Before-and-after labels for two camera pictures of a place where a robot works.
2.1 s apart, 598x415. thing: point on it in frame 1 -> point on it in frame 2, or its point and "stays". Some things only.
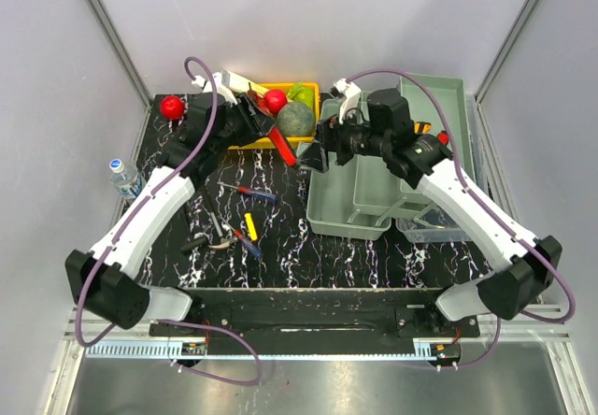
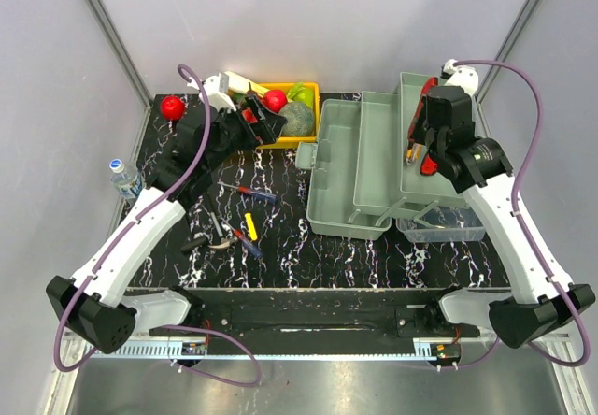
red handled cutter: x=284 y=145 -> x=428 y=81
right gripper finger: x=325 y=134 -> x=419 y=133
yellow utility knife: x=251 y=225 stays
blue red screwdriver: x=253 y=193 stays
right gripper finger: x=315 y=158 -> x=430 y=135
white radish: x=242 y=83 stays
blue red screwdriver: x=248 y=243 stays
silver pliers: x=224 y=243 stays
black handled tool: x=193 y=244 stays
